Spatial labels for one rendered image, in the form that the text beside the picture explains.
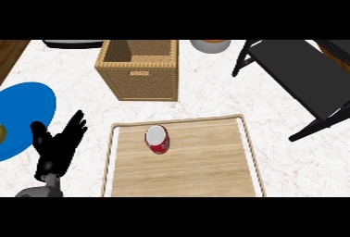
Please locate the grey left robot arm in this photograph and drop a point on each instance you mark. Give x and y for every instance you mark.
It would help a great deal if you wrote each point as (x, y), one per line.
(47, 189)

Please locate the olive brown food item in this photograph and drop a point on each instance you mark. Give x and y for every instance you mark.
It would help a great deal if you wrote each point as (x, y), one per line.
(2, 134)

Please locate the red can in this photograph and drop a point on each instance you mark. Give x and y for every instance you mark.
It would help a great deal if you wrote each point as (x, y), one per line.
(157, 139)

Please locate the wooden tray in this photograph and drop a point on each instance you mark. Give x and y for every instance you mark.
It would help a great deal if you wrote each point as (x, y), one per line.
(184, 158)

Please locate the grey bowl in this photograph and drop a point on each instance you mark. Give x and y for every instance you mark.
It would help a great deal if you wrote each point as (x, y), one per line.
(211, 45)

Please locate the wicker basket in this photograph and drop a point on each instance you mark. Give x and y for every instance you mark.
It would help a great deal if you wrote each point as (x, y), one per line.
(141, 71)

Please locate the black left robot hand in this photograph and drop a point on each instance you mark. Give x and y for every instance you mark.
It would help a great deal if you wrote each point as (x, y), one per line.
(55, 147)

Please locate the black tiered shelf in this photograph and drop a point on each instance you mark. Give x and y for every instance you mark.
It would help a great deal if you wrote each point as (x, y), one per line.
(305, 81)

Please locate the blue round plate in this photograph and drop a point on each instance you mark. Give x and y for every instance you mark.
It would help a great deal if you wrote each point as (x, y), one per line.
(26, 114)

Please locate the brown wooden panel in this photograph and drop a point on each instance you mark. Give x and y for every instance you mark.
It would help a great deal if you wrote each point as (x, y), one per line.
(10, 55)

